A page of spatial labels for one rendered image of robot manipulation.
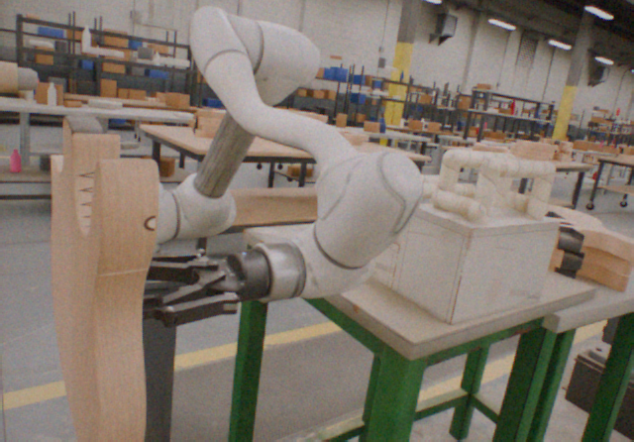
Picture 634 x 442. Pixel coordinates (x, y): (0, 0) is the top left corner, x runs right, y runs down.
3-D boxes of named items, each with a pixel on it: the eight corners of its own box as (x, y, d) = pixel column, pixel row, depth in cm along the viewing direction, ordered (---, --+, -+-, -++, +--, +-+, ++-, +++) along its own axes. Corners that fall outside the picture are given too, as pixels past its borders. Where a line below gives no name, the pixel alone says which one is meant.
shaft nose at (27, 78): (17, 75, 48) (16, 62, 50) (17, 94, 50) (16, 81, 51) (39, 77, 50) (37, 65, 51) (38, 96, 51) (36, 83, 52)
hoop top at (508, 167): (490, 178, 74) (494, 160, 73) (474, 174, 77) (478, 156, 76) (556, 180, 85) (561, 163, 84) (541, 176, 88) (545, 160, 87)
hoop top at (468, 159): (451, 168, 80) (455, 150, 80) (437, 165, 83) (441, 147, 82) (517, 170, 92) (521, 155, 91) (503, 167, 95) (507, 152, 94)
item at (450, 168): (443, 211, 82) (453, 160, 80) (429, 206, 85) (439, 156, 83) (454, 210, 84) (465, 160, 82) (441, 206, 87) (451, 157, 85)
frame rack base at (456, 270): (452, 327, 77) (474, 229, 73) (390, 289, 89) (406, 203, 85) (539, 302, 93) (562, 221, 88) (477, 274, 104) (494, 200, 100)
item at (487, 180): (480, 225, 76) (492, 169, 74) (465, 219, 78) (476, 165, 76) (491, 224, 78) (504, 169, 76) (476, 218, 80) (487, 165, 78)
